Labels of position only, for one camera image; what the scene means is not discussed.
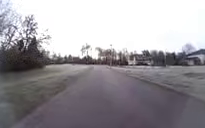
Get grey asphalt path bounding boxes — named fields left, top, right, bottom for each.
left=10, top=64, right=205, bottom=128

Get row of trees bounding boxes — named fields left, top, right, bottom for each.
left=49, top=42, right=198, bottom=66

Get bare trees and bushes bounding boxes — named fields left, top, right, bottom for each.
left=0, top=0, right=53, bottom=72

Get white house dark roof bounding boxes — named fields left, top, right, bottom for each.
left=185, top=48, right=205, bottom=66

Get street lamp pole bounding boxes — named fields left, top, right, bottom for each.
left=109, top=43, right=113, bottom=68

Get frosty grass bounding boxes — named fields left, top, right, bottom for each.
left=110, top=64, right=205, bottom=105
left=0, top=63, right=94, bottom=128

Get white building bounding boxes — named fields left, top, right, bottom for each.
left=127, top=54, right=154, bottom=66

